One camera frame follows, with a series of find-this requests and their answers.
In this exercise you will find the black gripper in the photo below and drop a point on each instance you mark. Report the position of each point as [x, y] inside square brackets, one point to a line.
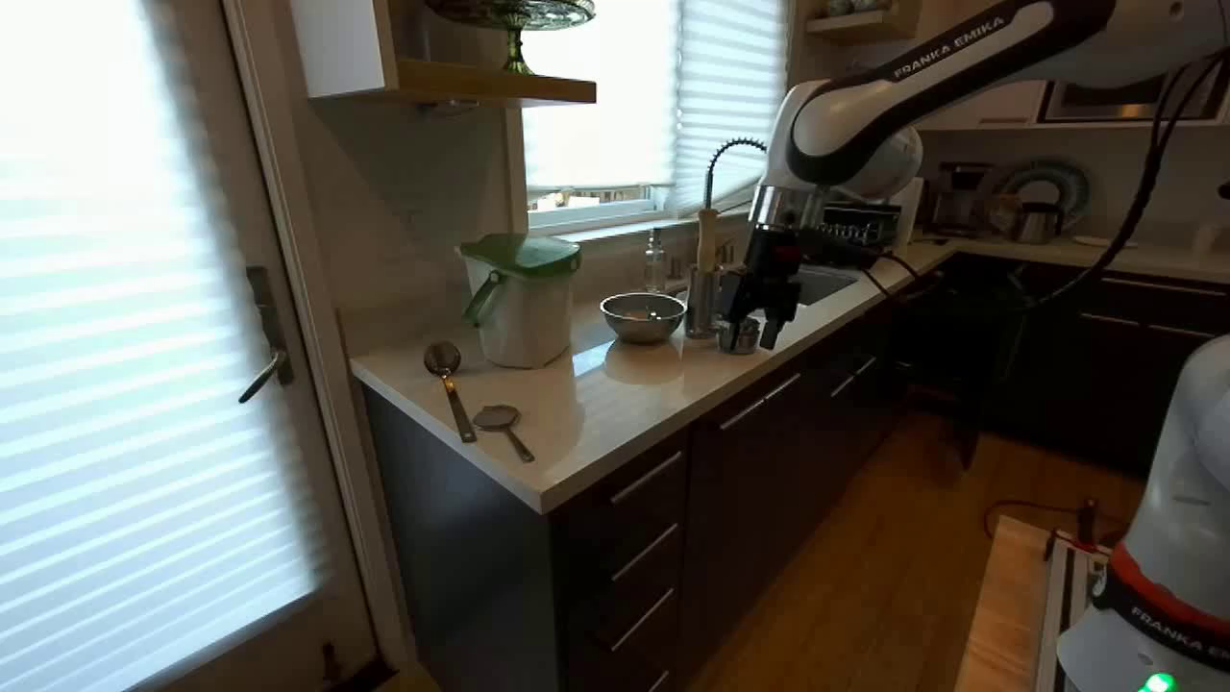
[774, 287]

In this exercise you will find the dark top drawer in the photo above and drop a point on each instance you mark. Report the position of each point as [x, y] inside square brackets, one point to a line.
[643, 491]

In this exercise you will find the dark drawer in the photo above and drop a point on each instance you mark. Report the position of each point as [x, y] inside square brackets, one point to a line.
[643, 491]
[622, 633]
[604, 555]

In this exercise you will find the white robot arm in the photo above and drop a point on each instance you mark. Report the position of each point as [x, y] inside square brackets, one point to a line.
[1158, 615]

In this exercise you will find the chrome gooseneck faucet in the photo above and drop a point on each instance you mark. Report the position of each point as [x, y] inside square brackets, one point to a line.
[704, 259]

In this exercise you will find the metal bowl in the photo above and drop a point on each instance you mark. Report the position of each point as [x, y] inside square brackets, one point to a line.
[643, 318]

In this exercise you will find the clear soap bottle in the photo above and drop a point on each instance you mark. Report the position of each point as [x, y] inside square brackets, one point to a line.
[655, 263]

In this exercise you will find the black dish rack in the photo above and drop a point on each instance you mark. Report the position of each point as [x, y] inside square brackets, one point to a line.
[853, 236]

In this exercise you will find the dark cabinet door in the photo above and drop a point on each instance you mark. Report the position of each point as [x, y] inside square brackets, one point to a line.
[737, 478]

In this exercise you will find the white compost bin green lid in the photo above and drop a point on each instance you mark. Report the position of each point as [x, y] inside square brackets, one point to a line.
[522, 296]

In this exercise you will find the white window blind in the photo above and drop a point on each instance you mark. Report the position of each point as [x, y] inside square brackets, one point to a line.
[675, 83]

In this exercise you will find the small metal strainer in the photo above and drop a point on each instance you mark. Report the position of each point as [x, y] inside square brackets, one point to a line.
[504, 415]

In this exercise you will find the large metal spoon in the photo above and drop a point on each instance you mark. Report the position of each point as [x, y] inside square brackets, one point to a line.
[445, 360]

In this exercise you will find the green glass cake stand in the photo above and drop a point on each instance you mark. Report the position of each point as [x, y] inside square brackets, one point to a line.
[516, 18]

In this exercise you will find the wooden wall shelf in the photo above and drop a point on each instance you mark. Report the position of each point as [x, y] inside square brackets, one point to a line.
[382, 49]

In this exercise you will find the door lever handle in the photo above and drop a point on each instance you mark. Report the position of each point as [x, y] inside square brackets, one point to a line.
[279, 362]

